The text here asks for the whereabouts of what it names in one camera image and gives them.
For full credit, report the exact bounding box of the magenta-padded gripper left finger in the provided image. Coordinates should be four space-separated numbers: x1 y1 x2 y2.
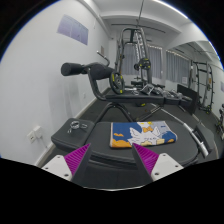
41 143 93 186

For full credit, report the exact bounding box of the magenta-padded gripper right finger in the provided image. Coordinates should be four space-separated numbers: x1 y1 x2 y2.
130 143 184 184

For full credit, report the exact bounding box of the blue yellow cartoon print towel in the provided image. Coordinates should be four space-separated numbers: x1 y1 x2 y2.
109 120 178 149

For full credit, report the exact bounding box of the black padded flat bench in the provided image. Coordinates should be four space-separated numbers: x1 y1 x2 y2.
50 117 218 188

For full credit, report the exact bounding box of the silver barbell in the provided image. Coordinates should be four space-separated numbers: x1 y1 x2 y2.
181 121 211 158

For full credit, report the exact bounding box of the black bench with roller pads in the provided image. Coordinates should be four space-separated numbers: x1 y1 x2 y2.
60 61 194 123

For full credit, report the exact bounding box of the black yellow weight plate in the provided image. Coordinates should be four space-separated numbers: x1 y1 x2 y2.
109 70 126 95
138 57 152 70

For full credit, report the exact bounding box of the dark squat rack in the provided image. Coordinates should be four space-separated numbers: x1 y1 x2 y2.
189 59 216 114

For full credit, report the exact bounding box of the grey window curtain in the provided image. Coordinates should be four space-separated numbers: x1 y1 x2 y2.
165 49 191 85
121 43 163 81

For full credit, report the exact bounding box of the grey power rack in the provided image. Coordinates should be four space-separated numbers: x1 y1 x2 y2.
114 26 152 88

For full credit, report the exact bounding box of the long ceiling light strip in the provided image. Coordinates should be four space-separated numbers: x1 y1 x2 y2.
151 0 189 19

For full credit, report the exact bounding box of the white wall outlet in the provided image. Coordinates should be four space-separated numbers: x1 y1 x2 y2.
27 125 44 144

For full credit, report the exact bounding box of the metal cable grip handle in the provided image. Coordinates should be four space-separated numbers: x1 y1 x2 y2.
139 83 155 96

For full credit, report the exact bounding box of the pale purple wall poster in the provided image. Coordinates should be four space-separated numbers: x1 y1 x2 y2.
56 14 90 46

